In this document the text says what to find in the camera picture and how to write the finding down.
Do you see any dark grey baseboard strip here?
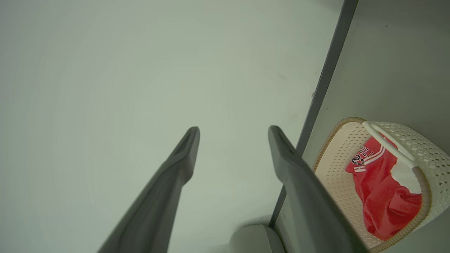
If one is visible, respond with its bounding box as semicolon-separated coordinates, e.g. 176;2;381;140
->
269;0;359;229

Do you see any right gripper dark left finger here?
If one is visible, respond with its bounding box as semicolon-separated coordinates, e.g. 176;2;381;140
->
97;127;200;253

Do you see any light grey rounded robot cover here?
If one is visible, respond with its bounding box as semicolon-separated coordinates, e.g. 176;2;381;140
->
229;224;286;253

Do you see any cream perforated plastic laundry basket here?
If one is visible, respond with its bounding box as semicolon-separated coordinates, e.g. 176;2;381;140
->
312;117;450;253

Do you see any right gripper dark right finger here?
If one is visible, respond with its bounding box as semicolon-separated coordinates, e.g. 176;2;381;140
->
268;125;368;253

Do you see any red Bulls basketball jersey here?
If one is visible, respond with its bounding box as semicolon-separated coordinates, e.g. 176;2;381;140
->
345;136;423;241

